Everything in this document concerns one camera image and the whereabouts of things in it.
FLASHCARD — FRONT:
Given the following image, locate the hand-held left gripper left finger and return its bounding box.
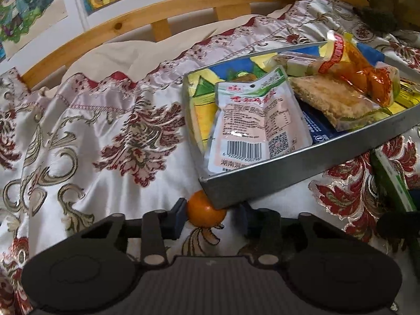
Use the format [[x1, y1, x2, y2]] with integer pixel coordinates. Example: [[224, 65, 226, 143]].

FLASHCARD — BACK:
[[80, 198, 188, 266]]

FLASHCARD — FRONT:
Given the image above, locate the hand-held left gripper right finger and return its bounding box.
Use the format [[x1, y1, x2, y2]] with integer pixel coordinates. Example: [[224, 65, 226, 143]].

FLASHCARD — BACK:
[[239, 202, 342, 265]]

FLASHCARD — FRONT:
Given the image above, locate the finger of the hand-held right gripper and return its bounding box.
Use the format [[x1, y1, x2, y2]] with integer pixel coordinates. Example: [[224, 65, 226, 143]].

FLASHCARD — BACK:
[[377, 211, 420, 241]]

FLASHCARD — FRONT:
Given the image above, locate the orange tangerine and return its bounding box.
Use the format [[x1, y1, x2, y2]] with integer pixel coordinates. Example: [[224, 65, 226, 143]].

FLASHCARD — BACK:
[[186, 190, 228, 228]]

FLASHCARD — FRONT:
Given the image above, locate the green sausage stick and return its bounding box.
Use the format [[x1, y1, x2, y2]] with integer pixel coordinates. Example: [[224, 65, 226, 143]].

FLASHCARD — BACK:
[[371, 144, 420, 214]]

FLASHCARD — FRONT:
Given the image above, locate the grey tray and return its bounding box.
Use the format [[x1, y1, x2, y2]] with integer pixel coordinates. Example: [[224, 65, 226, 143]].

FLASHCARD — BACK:
[[183, 41, 420, 210]]

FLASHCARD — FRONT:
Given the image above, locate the white pink snack packet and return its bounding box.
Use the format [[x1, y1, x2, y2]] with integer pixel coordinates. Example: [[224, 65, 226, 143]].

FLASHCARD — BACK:
[[206, 66, 313, 175]]

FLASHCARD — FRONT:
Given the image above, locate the clear rice cracker packet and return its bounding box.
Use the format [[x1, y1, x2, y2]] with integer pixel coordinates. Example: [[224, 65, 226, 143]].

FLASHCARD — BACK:
[[289, 75, 392, 132]]

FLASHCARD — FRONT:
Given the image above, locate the orange snack packet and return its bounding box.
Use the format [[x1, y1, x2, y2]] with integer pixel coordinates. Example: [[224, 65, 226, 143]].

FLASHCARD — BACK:
[[317, 29, 401, 107]]

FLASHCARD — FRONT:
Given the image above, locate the brown cake bar packet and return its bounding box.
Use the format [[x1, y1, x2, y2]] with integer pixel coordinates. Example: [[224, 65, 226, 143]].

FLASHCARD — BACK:
[[271, 51, 329, 79]]

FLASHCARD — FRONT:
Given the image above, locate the colourful printed tray liner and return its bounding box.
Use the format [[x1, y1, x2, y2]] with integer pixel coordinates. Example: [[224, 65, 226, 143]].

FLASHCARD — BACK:
[[185, 44, 420, 155]]

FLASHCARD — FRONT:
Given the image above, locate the dark blue packet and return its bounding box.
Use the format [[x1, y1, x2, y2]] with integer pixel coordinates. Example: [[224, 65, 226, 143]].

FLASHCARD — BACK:
[[300, 103, 353, 143]]

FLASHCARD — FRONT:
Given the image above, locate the floral satin bedspread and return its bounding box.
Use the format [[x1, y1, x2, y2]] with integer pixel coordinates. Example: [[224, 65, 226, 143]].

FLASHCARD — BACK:
[[0, 0, 420, 315]]

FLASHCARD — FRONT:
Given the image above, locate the cream pillow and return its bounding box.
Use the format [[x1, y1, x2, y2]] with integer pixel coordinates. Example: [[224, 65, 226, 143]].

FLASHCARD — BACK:
[[39, 5, 296, 97]]

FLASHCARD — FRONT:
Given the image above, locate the wooden bed headboard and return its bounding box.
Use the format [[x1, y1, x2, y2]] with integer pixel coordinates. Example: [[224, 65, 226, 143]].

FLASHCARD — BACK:
[[20, 0, 371, 89]]

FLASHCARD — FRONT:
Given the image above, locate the dark olive cloth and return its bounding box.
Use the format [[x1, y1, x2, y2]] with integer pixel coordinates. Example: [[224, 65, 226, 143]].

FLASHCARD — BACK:
[[328, 0, 420, 35]]

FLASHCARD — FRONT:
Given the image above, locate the wall drawing with child figure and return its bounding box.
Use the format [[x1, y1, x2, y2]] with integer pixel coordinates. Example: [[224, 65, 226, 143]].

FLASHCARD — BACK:
[[0, 0, 69, 60]]

